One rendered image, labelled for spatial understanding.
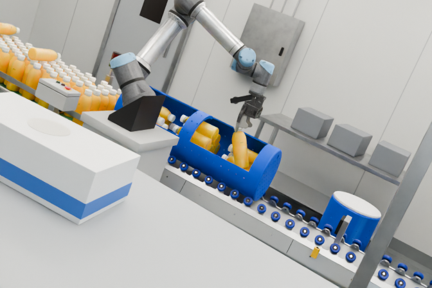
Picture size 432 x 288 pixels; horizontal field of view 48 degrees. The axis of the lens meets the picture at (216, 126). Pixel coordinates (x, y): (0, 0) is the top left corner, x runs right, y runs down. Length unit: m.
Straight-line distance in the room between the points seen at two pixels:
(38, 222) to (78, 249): 0.07
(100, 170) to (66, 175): 0.04
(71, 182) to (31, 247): 0.10
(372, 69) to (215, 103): 1.94
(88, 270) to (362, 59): 5.16
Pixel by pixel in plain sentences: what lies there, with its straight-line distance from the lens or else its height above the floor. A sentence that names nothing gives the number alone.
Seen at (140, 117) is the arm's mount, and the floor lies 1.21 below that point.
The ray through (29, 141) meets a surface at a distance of 0.65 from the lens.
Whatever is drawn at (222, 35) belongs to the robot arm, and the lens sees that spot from 2.16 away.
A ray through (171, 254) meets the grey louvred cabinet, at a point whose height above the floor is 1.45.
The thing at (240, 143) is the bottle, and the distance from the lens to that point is 2.31.
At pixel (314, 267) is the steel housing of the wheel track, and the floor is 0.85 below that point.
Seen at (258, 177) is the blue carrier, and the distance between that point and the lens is 2.25.
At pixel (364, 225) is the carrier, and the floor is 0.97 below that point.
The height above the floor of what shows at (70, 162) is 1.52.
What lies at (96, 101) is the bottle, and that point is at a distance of 2.70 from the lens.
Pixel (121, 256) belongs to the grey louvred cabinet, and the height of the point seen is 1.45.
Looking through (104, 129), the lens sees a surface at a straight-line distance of 2.04.
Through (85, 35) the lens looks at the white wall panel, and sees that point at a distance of 7.29.
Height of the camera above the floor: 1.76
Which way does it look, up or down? 13 degrees down
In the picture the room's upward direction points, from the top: 21 degrees clockwise
